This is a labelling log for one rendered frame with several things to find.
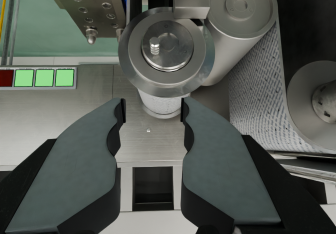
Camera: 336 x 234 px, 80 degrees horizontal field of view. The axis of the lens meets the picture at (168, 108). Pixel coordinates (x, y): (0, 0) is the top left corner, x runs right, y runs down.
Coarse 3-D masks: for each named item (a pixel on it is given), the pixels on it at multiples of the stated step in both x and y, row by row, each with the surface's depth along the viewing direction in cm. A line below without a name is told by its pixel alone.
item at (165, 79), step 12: (168, 12) 31; (144, 24) 30; (192, 24) 30; (132, 36) 30; (192, 36) 30; (132, 48) 29; (204, 48) 30; (132, 60) 29; (144, 60) 29; (192, 60) 29; (144, 72) 29; (156, 72) 29; (168, 72) 29; (180, 72) 29; (192, 72) 29; (156, 84) 29; (168, 84) 29
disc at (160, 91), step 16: (144, 16) 31; (128, 32) 31; (208, 32) 31; (208, 48) 31; (128, 64) 30; (208, 64) 31; (144, 80) 30; (192, 80) 30; (160, 96) 29; (176, 96) 30
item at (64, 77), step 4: (56, 72) 62; (60, 72) 62; (64, 72) 62; (68, 72) 62; (72, 72) 62; (56, 76) 62; (60, 76) 62; (64, 76) 62; (68, 76) 62; (72, 76) 62; (56, 80) 61; (60, 80) 61; (64, 80) 62; (68, 80) 62; (72, 80) 62; (56, 84) 61; (60, 84) 61; (64, 84) 61; (68, 84) 61
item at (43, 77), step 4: (36, 72) 62; (40, 72) 62; (44, 72) 62; (48, 72) 62; (52, 72) 62; (36, 76) 61; (40, 76) 61; (44, 76) 62; (48, 76) 62; (52, 76) 62; (36, 80) 61; (40, 80) 61; (44, 80) 61; (48, 80) 61; (36, 84) 61; (40, 84) 61; (44, 84) 61; (48, 84) 61
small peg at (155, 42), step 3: (150, 39) 26; (153, 39) 26; (156, 39) 26; (159, 39) 26; (150, 42) 26; (153, 42) 26; (156, 42) 26; (159, 42) 26; (150, 45) 26; (153, 45) 26; (156, 45) 26; (159, 45) 26; (150, 48) 27; (153, 48) 26; (156, 48) 26; (159, 48) 27; (150, 51) 28; (153, 51) 27; (156, 51) 27; (159, 51) 28; (153, 54) 28; (156, 54) 28
